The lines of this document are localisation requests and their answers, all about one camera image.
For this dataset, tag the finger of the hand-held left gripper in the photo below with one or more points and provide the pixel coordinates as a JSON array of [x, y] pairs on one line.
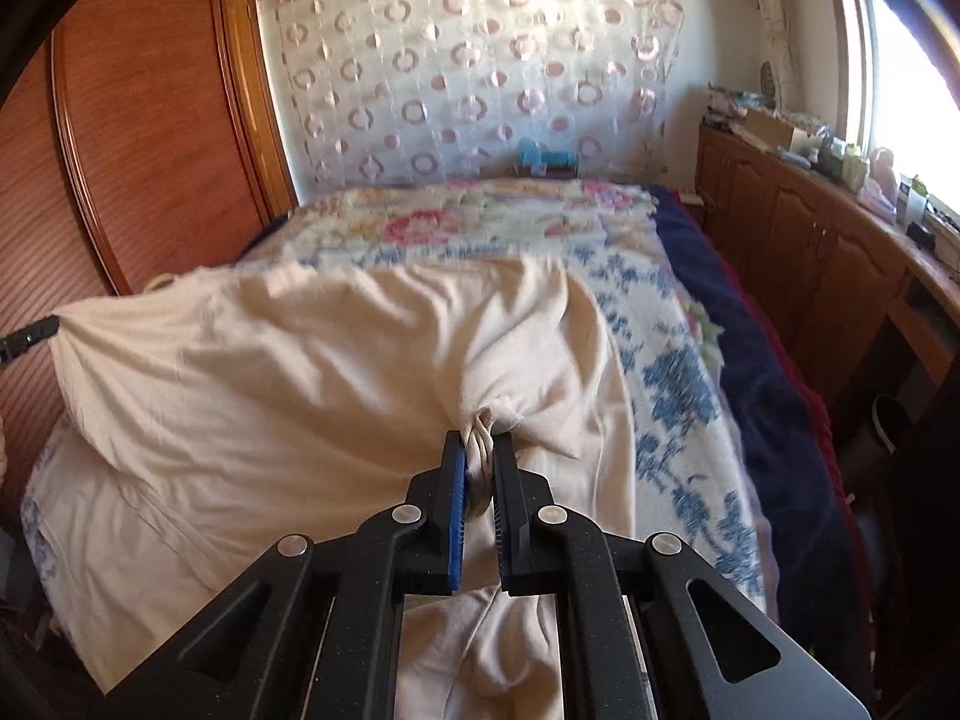
[[26, 340]]

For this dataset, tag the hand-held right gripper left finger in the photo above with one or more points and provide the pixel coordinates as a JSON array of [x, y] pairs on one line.
[[454, 532]]

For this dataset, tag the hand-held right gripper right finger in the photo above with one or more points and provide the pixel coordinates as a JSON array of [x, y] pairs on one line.
[[501, 532]]

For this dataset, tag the beige printed t-shirt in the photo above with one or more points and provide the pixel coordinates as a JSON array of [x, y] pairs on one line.
[[262, 367]]

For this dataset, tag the blue floral blanket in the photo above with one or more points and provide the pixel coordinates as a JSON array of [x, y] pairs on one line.
[[675, 390]]

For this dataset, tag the wooden slatted wardrobe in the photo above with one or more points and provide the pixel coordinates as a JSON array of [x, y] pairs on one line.
[[150, 127]]

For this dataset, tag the dark blue blanket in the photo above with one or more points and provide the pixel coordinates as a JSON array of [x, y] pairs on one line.
[[772, 405]]

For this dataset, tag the pink floral bedsheet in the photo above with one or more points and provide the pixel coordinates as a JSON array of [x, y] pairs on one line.
[[450, 217]]

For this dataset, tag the blue plush toy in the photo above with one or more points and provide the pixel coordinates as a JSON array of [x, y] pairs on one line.
[[540, 157]]

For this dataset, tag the black round bin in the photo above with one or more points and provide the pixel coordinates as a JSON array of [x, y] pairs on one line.
[[892, 427]]

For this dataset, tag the long wooden cabinet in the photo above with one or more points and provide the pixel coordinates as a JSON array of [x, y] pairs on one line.
[[787, 240]]

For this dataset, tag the sheer circle-print curtain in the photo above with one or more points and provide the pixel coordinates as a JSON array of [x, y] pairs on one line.
[[480, 67]]

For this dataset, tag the pile of colourful cloths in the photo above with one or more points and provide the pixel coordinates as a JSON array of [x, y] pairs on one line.
[[727, 105]]

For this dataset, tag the cardboard box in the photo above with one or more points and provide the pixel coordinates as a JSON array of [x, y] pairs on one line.
[[769, 127]]

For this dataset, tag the small black box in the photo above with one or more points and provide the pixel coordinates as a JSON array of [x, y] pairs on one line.
[[921, 235]]

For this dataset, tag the dark round ornament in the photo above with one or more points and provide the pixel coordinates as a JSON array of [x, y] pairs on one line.
[[767, 79]]

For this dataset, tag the clear bottle green cap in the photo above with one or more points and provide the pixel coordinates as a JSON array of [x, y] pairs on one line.
[[915, 202]]

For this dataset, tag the pale window curtain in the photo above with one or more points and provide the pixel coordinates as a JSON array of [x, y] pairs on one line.
[[772, 15]]

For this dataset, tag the wooden-framed window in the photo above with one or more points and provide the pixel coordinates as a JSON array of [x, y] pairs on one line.
[[900, 90]]

